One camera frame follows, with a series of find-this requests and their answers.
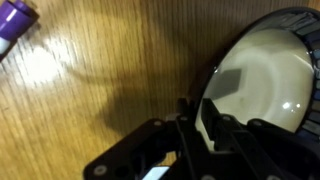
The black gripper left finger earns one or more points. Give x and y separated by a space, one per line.
187 133

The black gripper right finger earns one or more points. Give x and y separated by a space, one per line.
216 123

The dark bowl cream inside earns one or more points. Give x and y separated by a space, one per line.
266 86

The purple and white marker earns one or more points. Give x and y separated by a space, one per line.
13 20

